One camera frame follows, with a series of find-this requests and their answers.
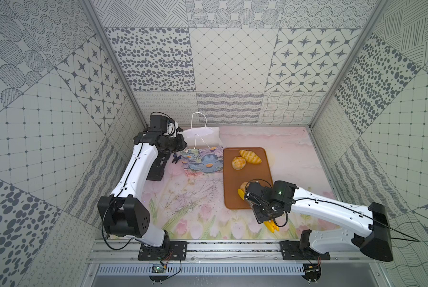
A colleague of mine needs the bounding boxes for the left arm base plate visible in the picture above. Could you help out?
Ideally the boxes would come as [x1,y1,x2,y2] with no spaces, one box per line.
[138,241,188,261]

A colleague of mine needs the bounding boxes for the yellow steel food tongs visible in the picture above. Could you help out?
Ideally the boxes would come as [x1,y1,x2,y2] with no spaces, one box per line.
[237,188,280,233]

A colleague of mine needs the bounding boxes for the controller board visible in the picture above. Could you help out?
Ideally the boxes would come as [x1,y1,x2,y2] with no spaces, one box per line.
[302,264,322,283]
[149,265,167,283]

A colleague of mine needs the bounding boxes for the striped croissant bread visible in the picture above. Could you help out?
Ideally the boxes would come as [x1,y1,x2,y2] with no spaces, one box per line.
[239,149,262,165]

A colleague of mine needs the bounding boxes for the right controller board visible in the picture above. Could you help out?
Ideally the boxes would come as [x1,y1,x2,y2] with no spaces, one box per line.
[302,264,322,283]

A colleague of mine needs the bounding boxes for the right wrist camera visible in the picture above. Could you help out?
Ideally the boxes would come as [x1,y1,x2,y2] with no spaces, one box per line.
[243,181,275,208]

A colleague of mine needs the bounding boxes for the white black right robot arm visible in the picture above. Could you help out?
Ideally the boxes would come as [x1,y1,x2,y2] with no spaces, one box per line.
[243,180,393,262]

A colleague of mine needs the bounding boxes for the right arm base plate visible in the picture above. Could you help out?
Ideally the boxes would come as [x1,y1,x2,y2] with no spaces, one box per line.
[279,240,331,261]

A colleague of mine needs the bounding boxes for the floral table mat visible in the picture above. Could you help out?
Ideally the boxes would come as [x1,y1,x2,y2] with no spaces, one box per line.
[142,127,337,240]

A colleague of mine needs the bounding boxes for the left controller board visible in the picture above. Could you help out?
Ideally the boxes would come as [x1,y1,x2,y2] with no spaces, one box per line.
[149,265,167,283]

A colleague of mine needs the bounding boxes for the floral paper gift bag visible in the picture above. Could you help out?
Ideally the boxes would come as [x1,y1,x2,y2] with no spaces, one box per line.
[179,112,224,176]

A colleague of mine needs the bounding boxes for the round bun bread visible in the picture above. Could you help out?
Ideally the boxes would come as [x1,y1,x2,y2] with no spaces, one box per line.
[231,157,246,171]

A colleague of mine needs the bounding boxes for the aluminium mounting rail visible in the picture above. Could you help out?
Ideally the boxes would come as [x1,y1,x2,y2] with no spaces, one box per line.
[86,238,381,265]

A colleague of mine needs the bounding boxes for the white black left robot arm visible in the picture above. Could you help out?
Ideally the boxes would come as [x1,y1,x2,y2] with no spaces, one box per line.
[98,132,187,248]

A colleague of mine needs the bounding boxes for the ring donut bread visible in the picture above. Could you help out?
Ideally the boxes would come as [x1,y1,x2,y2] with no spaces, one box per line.
[239,182,249,192]

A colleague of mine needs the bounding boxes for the brown serving tray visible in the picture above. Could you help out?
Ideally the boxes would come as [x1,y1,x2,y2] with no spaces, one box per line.
[223,147,273,210]

